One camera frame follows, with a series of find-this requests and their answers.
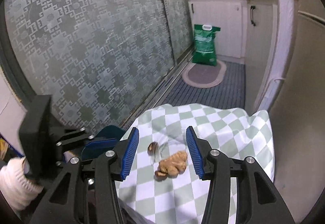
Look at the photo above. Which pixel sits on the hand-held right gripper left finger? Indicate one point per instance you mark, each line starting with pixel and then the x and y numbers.
pixel 130 152

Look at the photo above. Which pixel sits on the white kitchen cabinet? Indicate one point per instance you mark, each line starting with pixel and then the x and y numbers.
pixel 264 36

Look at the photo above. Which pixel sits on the beige refrigerator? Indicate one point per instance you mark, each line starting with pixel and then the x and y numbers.
pixel 299 86

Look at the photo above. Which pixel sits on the green rice bag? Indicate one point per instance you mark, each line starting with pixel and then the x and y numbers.
pixel 204 46

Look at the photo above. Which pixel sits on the small clear jar brown lid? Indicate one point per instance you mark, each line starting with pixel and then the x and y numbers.
pixel 153 148

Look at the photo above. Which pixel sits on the ginger root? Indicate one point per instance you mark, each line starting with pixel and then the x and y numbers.
pixel 175 163

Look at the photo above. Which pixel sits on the patterned frosted glass door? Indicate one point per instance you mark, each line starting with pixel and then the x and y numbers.
pixel 177 10
pixel 88 36

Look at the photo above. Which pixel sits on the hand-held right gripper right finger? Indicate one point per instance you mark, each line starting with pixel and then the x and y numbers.
pixel 194 152

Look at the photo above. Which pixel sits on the dark teal bin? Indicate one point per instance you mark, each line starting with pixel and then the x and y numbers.
pixel 111 131

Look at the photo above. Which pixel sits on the green white checkered tablecloth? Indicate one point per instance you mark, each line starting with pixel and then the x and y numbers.
pixel 215 122

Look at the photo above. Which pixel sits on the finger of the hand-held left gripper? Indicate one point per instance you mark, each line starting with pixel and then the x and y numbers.
pixel 101 142

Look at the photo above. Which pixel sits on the oval grey floor mat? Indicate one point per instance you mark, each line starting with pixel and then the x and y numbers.
pixel 203 75

